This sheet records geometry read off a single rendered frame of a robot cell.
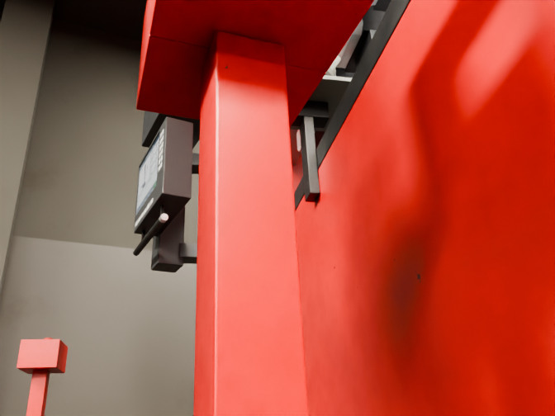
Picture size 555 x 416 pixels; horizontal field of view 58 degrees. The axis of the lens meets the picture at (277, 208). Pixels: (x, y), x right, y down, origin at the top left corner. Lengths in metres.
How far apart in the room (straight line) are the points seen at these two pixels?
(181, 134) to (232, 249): 1.83
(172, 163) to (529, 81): 1.74
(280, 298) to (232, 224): 0.06
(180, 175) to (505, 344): 1.72
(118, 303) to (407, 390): 3.00
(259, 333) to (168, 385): 3.18
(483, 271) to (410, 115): 0.22
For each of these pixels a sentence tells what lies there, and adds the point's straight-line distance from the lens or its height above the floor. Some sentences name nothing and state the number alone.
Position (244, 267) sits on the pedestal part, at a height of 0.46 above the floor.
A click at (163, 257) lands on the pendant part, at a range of 2.35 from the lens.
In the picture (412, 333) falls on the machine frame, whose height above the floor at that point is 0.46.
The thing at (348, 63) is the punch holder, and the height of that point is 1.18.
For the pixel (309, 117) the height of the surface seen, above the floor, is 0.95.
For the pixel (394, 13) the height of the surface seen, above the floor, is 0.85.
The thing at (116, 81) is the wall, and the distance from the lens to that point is 4.30.
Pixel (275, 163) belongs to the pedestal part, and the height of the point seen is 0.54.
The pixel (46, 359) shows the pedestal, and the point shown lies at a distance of 2.47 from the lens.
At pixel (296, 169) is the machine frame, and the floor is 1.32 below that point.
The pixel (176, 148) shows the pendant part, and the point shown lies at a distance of 2.11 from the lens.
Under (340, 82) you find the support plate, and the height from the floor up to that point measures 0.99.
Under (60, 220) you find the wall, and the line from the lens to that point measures 3.66.
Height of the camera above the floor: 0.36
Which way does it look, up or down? 25 degrees up
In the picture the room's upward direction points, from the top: 3 degrees counter-clockwise
